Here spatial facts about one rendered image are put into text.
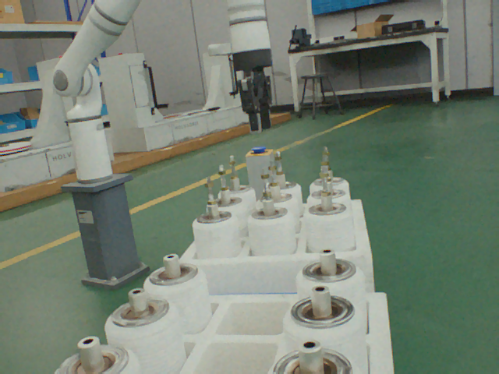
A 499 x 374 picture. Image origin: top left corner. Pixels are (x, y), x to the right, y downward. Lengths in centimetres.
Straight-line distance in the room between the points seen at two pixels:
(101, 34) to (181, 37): 626
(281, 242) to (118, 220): 59
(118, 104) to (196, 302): 313
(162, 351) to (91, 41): 86
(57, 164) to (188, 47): 462
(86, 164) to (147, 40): 664
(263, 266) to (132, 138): 286
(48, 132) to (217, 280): 246
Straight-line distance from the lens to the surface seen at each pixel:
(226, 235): 99
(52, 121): 334
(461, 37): 588
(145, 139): 364
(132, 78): 368
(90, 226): 141
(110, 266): 143
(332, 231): 95
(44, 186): 300
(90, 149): 138
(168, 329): 64
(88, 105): 140
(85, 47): 131
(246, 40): 92
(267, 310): 80
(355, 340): 58
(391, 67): 605
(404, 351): 99
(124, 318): 66
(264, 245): 97
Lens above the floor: 53
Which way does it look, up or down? 13 degrees down
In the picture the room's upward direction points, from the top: 7 degrees counter-clockwise
